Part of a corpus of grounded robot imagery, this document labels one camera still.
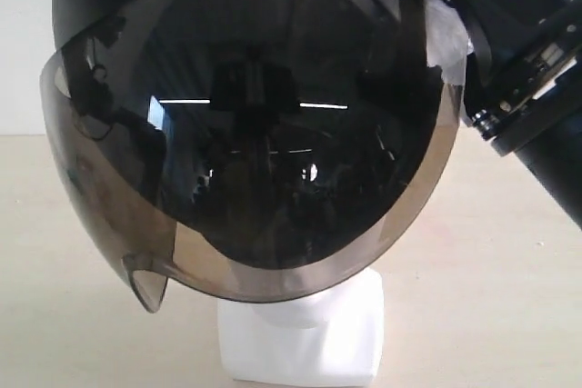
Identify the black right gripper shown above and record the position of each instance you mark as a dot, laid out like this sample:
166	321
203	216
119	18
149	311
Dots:
518	45

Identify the black helmet with tinted visor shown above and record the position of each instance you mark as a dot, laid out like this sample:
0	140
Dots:
258	151

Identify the white mannequin head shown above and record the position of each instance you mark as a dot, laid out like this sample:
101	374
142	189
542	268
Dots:
330	339

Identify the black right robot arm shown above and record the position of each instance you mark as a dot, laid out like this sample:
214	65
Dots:
546	136

